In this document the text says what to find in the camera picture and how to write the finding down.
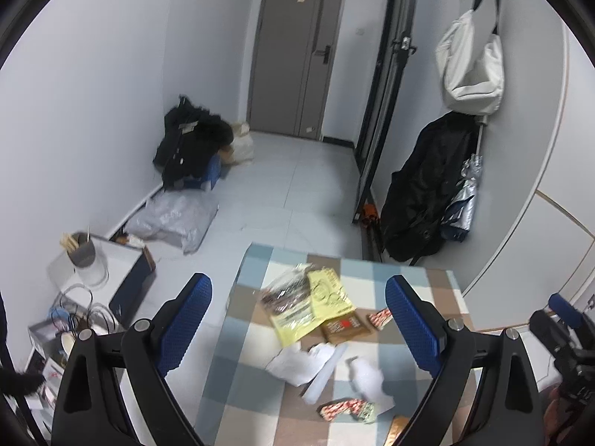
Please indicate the yellow plastic bag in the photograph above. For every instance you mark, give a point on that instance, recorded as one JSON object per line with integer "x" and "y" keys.
{"x": 325, "y": 297}

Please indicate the white plastic strip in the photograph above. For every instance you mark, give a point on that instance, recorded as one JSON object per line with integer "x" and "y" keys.
{"x": 320, "y": 381}

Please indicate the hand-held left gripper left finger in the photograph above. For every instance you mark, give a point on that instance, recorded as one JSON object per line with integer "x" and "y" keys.
{"x": 186, "y": 320}

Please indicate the orange foil wrapper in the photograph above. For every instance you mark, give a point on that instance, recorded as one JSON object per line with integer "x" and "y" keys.
{"x": 397, "y": 432}

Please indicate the white crumpled tissue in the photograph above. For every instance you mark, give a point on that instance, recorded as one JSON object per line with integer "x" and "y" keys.
{"x": 367, "y": 381}

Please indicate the black hanging jacket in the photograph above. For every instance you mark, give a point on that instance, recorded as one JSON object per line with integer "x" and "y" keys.
{"x": 427, "y": 186}

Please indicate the checkered tablecloth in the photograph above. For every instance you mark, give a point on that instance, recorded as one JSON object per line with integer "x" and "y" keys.
{"x": 241, "y": 381}

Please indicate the black framed glass door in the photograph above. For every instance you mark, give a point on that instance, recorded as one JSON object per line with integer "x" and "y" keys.
{"x": 383, "y": 102}

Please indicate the brown cardboard snack box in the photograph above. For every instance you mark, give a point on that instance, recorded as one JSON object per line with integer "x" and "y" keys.
{"x": 346, "y": 327}

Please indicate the grey cup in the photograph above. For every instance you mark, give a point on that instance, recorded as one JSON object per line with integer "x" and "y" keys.
{"x": 83, "y": 255}

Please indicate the black clothes pile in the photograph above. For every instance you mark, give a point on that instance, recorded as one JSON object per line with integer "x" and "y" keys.
{"x": 190, "y": 144}

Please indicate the white crumpled paper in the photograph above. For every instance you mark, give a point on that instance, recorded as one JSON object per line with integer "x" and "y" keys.
{"x": 293, "y": 364}

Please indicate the beige paper bag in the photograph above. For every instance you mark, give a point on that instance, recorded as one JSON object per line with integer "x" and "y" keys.
{"x": 241, "y": 144}

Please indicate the white cloth bag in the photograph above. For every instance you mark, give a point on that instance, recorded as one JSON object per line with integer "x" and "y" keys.
{"x": 458, "y": 46}
{"x": 483, "y": 83}

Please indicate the small red white wrapper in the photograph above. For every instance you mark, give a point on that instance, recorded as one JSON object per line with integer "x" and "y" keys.
{"x": 381, "y": 318}

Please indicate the crumpled red white wrapper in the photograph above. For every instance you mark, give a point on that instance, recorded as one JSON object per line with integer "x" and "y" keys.
{"x": 344, "y": 409}

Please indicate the clear glass jar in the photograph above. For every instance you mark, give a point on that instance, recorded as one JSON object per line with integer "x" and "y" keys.
{"x": 95, "y": 274}

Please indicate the white box with blue side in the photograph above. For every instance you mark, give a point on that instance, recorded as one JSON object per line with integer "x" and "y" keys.
{"x": 123, "y": 265}

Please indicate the clear crinkled wrapper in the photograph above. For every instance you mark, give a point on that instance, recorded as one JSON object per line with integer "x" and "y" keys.
{"x": 286, "y": 292}

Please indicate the orange black tool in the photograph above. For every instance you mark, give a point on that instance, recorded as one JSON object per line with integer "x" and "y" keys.
{"x": 368, "y": 213}

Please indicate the blue stool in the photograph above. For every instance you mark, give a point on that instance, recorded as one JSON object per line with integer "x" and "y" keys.
{"x": 211, "y": 172}

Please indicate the black fuzzy object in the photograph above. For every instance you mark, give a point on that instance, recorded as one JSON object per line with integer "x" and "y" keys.
{"x": 21, "y": 383}

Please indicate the silver folded umbrella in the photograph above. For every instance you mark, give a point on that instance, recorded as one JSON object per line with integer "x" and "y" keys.
{"x": 465, "y": 199}

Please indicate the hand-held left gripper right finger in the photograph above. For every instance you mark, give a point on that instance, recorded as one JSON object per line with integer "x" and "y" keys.
{"x": 413, "y": 330}

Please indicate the grey door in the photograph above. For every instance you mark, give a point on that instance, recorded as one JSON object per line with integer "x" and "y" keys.
{"x": 288, "y": 55}

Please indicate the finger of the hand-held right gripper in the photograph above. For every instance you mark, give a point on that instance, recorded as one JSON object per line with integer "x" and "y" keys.
{"x": 565, "y": 309}
{"x": 546, "y": 330}

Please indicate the grey plastic bag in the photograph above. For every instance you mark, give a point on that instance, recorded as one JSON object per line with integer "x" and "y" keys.
{"x": 172, "y": 220}

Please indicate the wooden chopsticks bundle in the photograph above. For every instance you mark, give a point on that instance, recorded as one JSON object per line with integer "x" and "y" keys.
{"x": 72, "y": 240}

